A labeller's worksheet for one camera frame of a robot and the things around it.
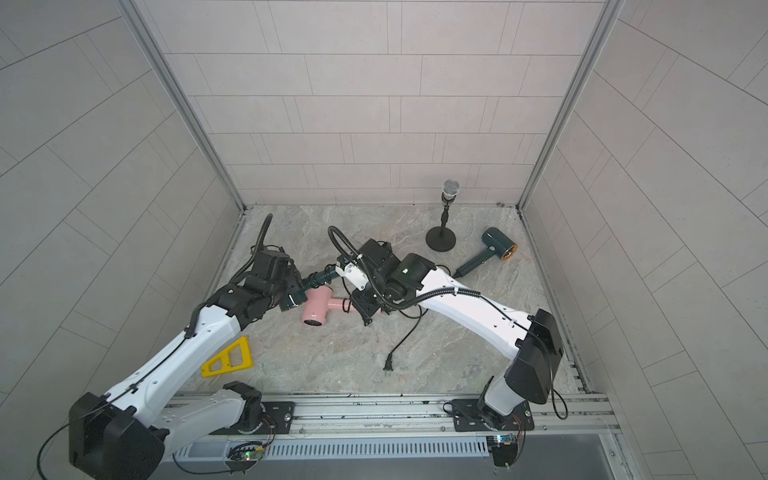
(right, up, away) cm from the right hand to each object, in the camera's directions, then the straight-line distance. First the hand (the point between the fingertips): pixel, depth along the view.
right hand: (356, 304), depth 72 cm
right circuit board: (+35, -32, -4) cm, 48 cm away
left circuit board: (-23, -31, -7) cm, 40 cm away
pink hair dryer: (-13, -2, +12) cm, 18 cm away
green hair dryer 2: (+45, +13, +27) cm, 54 cm away
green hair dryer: (-11, +5, +4) cm, 13 cm away
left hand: (-18, +6, +10) cm, 21 cm away
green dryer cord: (+8, -17, +7) cm, 20 cm away
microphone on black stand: (+26, +15, +33) cm, 45 cm away
